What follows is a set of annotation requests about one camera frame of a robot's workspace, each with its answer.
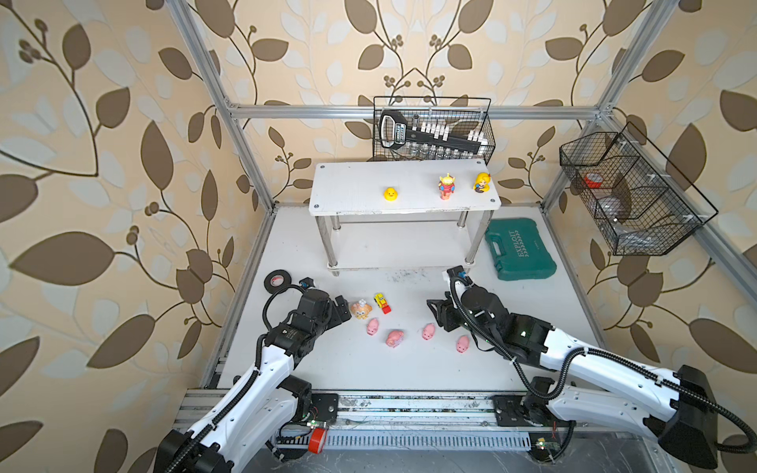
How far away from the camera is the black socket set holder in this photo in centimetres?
84

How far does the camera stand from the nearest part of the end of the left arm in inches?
22.7

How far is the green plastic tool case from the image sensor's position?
3.22 feet

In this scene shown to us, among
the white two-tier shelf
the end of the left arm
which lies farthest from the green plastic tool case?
the end of the left arm
